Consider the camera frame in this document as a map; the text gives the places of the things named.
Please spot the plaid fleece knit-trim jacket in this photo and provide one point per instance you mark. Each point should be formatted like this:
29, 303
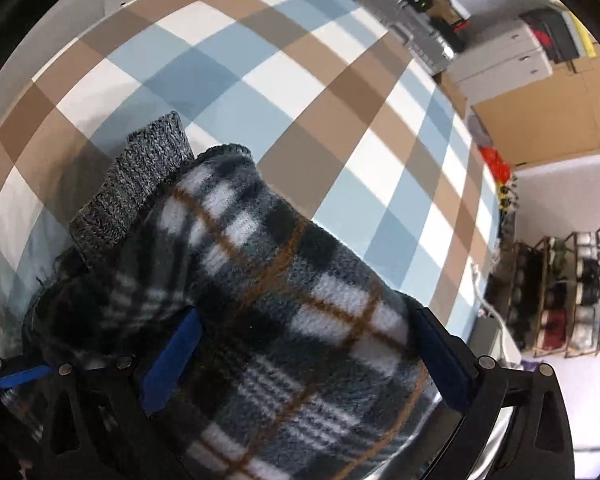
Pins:
306, 366

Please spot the yellow shoe box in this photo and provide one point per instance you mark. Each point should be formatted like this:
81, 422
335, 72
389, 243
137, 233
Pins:
585, 45

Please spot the wooden door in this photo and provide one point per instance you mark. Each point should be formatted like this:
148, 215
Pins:
553, 119

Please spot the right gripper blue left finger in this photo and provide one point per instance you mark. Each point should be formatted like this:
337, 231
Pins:
97, 424

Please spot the silver aluminium suitcase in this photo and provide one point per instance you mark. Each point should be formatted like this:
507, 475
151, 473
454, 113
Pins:
415, 31

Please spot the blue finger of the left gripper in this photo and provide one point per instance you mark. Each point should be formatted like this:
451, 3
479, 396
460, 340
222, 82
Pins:
20, 377

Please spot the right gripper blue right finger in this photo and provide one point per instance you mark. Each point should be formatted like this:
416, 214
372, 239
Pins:
537, 442

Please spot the checkered bed sheet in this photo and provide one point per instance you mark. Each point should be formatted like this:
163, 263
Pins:
338, 115

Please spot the black shoe box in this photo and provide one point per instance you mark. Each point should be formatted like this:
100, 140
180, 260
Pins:
555, 36

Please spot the bamboo shoe rack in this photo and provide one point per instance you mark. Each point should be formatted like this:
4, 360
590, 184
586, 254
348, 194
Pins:
553, 304

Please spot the orange plastic bag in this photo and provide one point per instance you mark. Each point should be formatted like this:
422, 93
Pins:
501, 172

